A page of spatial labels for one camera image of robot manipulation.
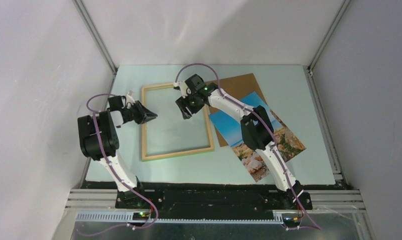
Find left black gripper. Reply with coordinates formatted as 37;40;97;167
124;100;158;125

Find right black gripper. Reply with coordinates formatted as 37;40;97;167
175;91;205;120

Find wooden picture frame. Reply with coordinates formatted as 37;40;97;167
140;82;215;163

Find seaside landscape photo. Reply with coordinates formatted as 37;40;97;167
209;92;306;183

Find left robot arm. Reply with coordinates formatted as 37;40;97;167
77;93;158;208

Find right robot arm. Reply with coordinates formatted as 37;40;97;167
173;74;304;209

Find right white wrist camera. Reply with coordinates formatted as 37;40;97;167
173;81;192;99

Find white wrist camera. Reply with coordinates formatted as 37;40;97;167
125;90;135;105
173;81;192;99

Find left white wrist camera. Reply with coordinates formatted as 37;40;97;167
125;90;135;105

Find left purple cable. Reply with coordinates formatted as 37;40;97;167
75;94;159;238

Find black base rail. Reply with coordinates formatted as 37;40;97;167
115;182;313;221

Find aluminium frame rails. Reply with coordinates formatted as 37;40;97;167
53;187;376;240

